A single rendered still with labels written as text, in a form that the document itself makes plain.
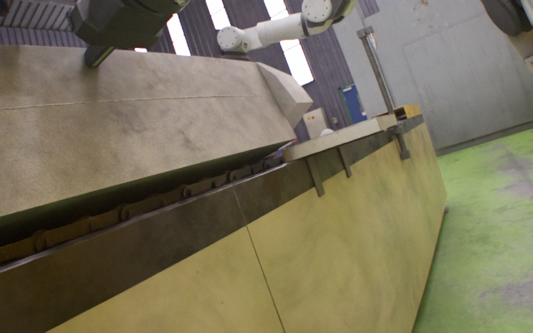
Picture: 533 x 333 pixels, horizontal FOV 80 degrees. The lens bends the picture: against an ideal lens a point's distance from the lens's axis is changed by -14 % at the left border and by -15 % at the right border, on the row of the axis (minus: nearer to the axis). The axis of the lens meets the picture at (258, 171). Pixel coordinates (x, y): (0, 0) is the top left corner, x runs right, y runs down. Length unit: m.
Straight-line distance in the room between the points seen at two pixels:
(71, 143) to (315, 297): 0.51
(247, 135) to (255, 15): 11.17
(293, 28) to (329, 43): 9.50
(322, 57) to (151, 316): 10.30
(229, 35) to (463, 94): 5.41
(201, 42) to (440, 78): 8.72
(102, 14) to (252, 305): 0.44
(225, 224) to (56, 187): 0.25
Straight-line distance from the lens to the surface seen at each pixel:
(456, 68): 6.24
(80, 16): 0.43
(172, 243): 0.46
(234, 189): 0.57
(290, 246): 0.67
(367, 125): 0.73
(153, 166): 0.47
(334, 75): 10.39
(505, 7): 0.78
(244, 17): 11.95
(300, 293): 0.68
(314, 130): 10.39
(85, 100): 0.47
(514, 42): 0.89
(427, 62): 6.27
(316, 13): 0.99
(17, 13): 13.55
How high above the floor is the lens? 0.78
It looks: 1 degrees down
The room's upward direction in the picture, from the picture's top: 19 degrees counter-clockwise
